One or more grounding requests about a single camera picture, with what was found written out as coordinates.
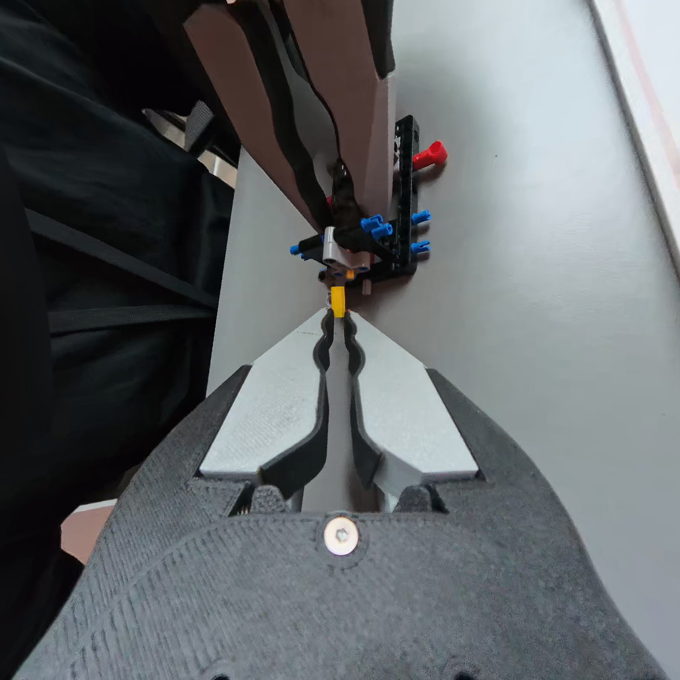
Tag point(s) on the lego instruction booklet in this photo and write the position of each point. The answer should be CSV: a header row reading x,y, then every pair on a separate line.
x,y
653,79

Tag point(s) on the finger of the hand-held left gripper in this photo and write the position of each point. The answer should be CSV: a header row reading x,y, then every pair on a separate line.
x,y
233,74
361,133

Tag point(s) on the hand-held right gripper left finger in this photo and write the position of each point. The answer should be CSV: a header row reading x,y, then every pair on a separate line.
x,y
271,419

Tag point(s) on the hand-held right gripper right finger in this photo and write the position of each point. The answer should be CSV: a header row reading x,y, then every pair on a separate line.
x,y
414,419

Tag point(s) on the black lego frame assembly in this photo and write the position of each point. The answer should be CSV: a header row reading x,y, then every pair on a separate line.
x,y
406,212

